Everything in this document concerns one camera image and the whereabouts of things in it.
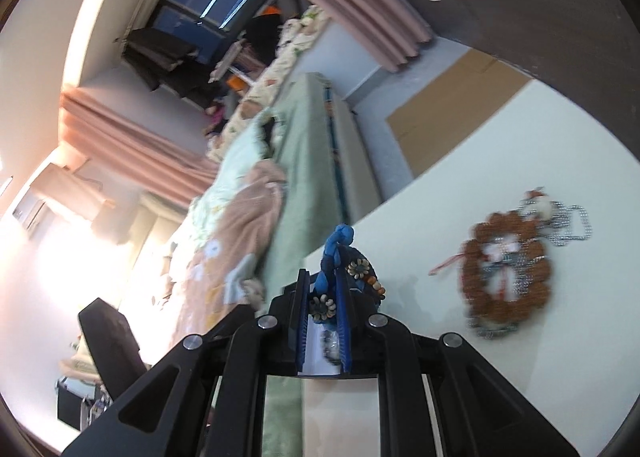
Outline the black office chair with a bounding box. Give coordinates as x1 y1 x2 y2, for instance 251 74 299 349
78 297 147 400

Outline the silver chain necklace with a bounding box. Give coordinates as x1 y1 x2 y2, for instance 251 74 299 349
520 190 594 249

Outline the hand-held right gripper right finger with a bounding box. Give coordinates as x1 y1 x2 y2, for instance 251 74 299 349
334 267 584 457

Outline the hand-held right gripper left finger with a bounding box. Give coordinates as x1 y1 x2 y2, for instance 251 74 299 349
61 268 312 457

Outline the brown fleece blanket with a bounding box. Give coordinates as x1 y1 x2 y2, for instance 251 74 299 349
170 160 288 345

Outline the flat cardboard sheet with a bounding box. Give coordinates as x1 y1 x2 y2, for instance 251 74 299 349
385 48 534 179

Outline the brown bead bracelet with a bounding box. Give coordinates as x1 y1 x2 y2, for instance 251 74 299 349
428 211 553 339

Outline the floral quilt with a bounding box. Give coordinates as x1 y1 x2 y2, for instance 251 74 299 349
150 4 332 310

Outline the bed with green sheet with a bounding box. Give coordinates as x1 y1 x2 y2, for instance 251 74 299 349
170 72 384 457

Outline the dark brown cabinet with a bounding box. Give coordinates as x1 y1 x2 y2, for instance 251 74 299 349
400 0 640 163

